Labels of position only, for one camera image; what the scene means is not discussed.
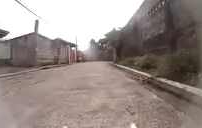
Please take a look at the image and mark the trees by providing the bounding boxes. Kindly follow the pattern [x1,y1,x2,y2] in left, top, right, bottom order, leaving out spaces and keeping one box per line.
[88,27,122,52]

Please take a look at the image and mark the pole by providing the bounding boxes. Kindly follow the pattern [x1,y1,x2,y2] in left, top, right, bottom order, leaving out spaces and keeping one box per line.
[75,35,79,64]

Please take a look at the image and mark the grey concrete road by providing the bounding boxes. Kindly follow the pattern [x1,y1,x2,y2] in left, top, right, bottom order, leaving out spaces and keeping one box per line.
[0,60,202,128]

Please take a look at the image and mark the grey block building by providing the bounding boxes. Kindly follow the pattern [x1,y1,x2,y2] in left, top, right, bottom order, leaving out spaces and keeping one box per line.
[9,19,78,67]

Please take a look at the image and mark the bushes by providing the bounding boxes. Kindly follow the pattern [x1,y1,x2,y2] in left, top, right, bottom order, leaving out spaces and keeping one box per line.
[116,49,199,84]

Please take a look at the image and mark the large dark building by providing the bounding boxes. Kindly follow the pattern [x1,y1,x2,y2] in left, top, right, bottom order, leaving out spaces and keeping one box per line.
[114,0,202,78]

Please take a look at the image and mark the concrete kerb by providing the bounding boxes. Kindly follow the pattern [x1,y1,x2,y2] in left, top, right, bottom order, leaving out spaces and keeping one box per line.
[0,63,69,81]
[109,61,202,113]

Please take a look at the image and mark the overhead wires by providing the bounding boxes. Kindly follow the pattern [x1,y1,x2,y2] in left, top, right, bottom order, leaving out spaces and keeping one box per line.
[14,0,52,26]

